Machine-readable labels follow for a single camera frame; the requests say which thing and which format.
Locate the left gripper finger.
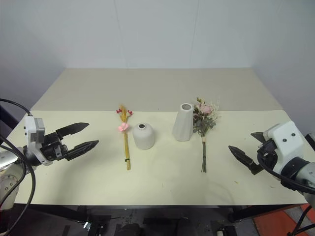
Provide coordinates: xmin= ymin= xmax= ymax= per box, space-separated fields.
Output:
xmin=56 ymin=122 xmax=90 ymax=141
xmin=66 ymin=140 xmax=100 ymax=161

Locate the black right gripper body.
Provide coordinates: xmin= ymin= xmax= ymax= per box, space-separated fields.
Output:
xmin=256 ymin=138 xmax=281 ymax=171

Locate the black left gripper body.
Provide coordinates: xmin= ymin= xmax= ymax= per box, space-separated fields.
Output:
xmin=40 ymin=132 xmax=70 ymax=166

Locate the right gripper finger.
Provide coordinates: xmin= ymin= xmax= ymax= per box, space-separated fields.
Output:
xmin=228 ymin=145 xmax=264 ymax=176
xmin=250 ymin=131 xmax=265 ymax=145

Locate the short round white vase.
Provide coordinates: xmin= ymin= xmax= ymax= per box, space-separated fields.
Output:
xmin=132 ymin=122 xmax=156 ymax=150

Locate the tall faceted white vase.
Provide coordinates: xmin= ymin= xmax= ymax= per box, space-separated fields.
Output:
xmin=171 ymin=103 xmax=194 ymax=142

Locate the yellow dried flower bunch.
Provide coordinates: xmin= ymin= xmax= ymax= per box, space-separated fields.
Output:
xmin=115 ymin=105 xmax=135 ymax=171

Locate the pink rose bouquet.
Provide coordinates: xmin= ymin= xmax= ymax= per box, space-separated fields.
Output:
xmin=192 ymin=96 xmax=221 ymax=174

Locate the dark rounded shape under table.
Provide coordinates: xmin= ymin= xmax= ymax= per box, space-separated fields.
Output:
xmin=117 ymin=221 xmax=144 ymax=236

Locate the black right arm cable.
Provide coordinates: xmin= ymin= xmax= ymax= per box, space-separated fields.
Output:
xmin=256 ymin=147 xmax=315 ymax=195

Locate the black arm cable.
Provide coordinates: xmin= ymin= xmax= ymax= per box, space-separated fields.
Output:
xmin=256 ymin=147 xmax=315 ymax=195
xmin=0 ymin=98 xmax=37 ymax=236

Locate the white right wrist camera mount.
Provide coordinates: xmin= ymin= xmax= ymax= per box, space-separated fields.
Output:
xmin=262 ymin=120 xmax=308 ymax=173

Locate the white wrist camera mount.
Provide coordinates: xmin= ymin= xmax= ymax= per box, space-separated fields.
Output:
xmin=23 ymin=116 xmax=54 ymax=167
xmin=262 ymin=120 xmax=308 ymax=173

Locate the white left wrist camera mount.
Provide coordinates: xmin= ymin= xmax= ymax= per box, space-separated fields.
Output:
xmin=23 ymin=116 xmax=54 ymax=167

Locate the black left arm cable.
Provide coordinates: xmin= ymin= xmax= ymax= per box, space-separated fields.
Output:
xmin=0 ymin=98 xmax=37 ymax=236

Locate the black table frame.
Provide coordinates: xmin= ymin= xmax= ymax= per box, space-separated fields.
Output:
xmin=9 ymin=203 xmax=308 ymax=223

